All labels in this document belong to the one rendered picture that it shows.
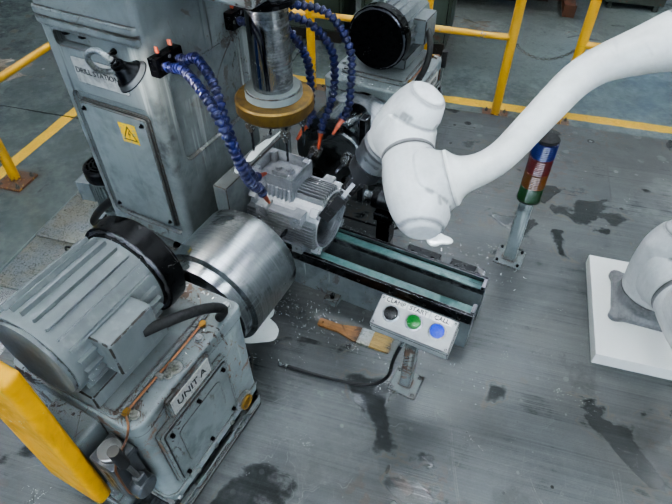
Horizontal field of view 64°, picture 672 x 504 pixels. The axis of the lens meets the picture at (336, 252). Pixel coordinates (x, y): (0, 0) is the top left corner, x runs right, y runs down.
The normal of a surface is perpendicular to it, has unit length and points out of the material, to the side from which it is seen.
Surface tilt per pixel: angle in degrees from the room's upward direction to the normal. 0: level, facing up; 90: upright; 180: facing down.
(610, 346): 1
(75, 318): 41
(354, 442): 0
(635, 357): 1
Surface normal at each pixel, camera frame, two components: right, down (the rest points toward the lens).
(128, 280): 0.67, -0.21
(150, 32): 0.89, 0.32
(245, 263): 0.52, -0.38
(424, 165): -0.23, -0.46
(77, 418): 0.00, -0.70
